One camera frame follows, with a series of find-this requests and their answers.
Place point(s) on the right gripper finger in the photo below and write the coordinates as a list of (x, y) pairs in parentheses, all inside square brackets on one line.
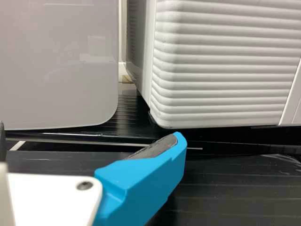
[(141, 188)]

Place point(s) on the white box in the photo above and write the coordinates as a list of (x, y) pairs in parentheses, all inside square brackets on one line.
[(58, 58)]

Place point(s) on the white incubator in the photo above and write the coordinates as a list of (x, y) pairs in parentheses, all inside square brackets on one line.
[(145, 47)]

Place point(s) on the incubator door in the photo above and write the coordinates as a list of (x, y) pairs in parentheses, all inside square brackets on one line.
[(223, 70)]

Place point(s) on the black platform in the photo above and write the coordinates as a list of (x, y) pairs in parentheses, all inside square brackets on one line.
[(131, 110), (235, 200)]

